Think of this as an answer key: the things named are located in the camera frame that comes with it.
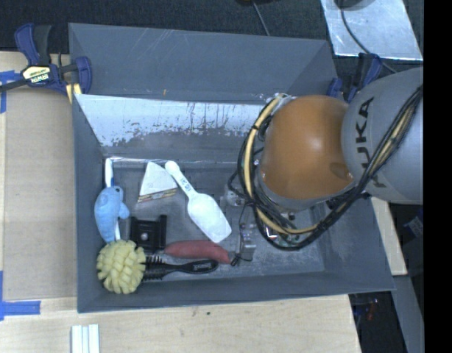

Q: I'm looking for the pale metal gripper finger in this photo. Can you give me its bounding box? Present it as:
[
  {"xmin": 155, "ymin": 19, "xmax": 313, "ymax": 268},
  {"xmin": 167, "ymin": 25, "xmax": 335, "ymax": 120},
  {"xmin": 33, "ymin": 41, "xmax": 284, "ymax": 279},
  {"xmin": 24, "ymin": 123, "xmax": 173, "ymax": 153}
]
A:
[
  {"xmin": 239, "ymin": 242, "xmax": 258, "ymax": 263},
  {"xmin": 239, "ymin": 222, "xmax": 256, "ymax": 243}
]

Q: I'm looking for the yellow sponge brush black handle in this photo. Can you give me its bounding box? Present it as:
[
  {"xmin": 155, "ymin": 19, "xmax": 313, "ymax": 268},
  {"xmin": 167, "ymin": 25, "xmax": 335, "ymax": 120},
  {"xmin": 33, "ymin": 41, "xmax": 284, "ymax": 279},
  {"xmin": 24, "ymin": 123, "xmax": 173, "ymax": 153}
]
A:
[{"xmin": 96, "ymin": 238, "xmax": 220, "ymax": 295}]

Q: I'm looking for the grey metal bin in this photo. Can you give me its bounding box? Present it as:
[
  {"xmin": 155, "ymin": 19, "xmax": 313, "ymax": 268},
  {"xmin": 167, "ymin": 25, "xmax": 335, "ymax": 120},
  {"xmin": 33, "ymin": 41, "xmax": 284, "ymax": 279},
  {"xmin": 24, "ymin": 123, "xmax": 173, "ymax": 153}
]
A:
[{"xmin": 67, "ymin": 22, "xmax": 397, "ymax": 314}]

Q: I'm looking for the red-brown sweet potato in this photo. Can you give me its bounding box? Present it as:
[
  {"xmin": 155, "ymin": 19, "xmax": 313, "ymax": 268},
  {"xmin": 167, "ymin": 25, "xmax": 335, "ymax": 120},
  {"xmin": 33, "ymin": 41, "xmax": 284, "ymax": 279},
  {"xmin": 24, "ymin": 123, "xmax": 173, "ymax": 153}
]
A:
[{"xmin": 163, "ymin": 239, "xmax": 233, "ymax": 265}]

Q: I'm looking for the black square plastic bracket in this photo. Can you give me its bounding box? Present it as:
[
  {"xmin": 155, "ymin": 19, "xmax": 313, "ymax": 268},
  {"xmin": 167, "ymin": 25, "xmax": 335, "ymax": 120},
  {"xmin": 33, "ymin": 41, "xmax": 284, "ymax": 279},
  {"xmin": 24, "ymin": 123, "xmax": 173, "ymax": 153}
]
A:
[{"xmin": 129, "ymin": 214, "xmax": 168, "ymax": 254}]

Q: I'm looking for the white triangular box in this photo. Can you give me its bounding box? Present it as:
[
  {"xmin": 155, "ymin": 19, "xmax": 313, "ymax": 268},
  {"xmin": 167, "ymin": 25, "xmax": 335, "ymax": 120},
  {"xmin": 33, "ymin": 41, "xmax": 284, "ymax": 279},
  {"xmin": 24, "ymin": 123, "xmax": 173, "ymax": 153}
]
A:
[{"xmin": 137, "ymin": 160, "xmax": 180, "ymax": 204}]

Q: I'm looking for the white plastic scoop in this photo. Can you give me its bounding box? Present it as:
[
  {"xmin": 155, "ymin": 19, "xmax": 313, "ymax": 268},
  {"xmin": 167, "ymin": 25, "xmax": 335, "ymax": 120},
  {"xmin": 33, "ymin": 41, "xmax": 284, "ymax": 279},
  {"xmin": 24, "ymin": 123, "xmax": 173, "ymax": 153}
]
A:
[{"xmin": 163, "ymin": 160, "xmax": 233, "ymax": 244}]

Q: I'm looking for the blue toy animal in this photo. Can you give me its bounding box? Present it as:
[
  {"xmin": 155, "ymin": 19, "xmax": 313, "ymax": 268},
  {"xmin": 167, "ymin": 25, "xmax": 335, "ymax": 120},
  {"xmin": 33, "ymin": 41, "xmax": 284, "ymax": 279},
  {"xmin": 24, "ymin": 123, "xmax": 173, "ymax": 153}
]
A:
[{"xmin": 93, "ymin": 185, "xmax": 131, "ymax": 244}]

